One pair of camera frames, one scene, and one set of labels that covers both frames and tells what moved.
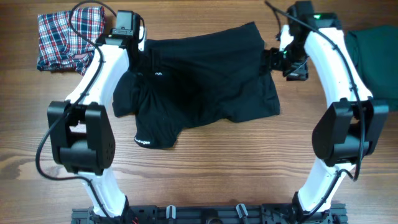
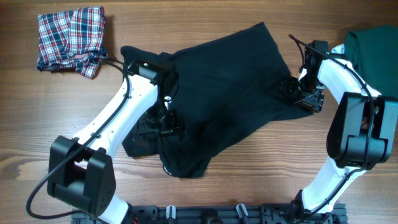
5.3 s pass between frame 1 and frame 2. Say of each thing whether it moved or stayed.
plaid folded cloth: stayed
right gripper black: moved
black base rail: stayed
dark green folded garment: stayed
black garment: moved
